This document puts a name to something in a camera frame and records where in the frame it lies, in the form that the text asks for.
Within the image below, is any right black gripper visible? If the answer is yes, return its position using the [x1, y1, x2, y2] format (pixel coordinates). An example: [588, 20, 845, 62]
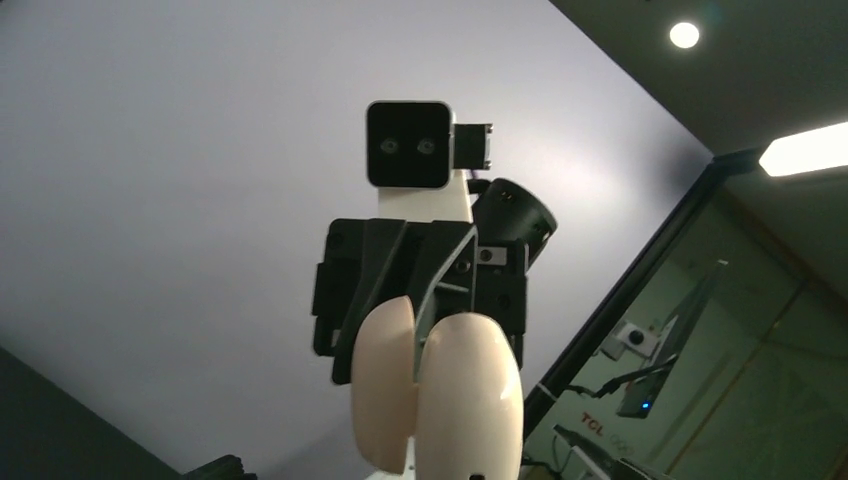
[311, 218, 529, 385]

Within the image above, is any cream earbud charging case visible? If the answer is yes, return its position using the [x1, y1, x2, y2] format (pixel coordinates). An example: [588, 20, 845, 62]
[351, 296, 524, 479]

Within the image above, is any round ceiling spotlight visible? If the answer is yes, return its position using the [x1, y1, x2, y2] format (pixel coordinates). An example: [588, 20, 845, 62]
[668, 21, 701, 50]

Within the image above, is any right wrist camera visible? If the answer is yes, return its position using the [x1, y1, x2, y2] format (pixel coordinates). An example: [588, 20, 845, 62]
[365, 100, 493, 223]

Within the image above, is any external webcam on mount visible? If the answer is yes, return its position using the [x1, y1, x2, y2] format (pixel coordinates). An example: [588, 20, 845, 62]
[599, 321, 659, 361]

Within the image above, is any ceiling light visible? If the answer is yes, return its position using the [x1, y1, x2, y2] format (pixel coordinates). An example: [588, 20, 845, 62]
[759, 122, 847, 177]

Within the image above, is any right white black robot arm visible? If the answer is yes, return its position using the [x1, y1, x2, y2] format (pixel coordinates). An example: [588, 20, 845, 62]
[311, 178, 557, 385]

